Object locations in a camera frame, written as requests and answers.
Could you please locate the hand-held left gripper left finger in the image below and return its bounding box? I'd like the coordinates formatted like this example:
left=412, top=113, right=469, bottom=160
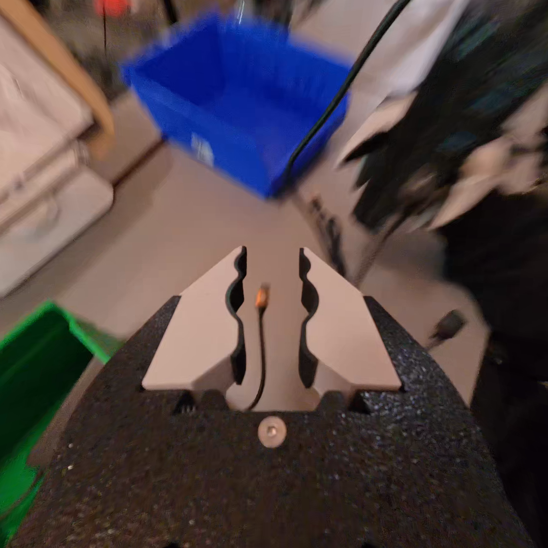
left=141, top=246, right=248, bottom=392

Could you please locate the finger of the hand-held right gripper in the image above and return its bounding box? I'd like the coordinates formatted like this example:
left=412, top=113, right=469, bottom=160
left=336, top=92, right=422, bottom=170
left=428, top=141, right=544, bottom=229

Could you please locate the orange traffic cone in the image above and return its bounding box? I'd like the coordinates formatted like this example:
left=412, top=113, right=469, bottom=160
left=93, top=0, right=132, bottom=19

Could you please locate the thin black hub cable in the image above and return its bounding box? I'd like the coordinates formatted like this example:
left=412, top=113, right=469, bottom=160
left=283, top=0, right=467, bottom=352

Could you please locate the braided black usb cable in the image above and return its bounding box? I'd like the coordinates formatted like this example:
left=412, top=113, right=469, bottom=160
left=245, top=282, right=272, bottom=412

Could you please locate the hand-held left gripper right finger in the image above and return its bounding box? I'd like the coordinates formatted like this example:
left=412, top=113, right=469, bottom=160
left=298, top=247, right=403, bottom=393

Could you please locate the person's right forearm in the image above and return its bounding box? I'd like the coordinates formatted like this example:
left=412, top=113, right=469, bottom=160
left=439, top=188, right=548, bottom=548

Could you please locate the blue plastic bin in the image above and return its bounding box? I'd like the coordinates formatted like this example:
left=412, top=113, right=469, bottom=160
left=119, top=11, right=355, bottom=200

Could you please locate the wood-framed tablet on stand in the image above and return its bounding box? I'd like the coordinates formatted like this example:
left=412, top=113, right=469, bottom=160
left=0, top=0, right=116, bottom=298

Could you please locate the green plastic bin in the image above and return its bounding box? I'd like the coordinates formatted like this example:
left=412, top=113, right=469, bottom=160
left=0, top=300, right=126, bottom=540

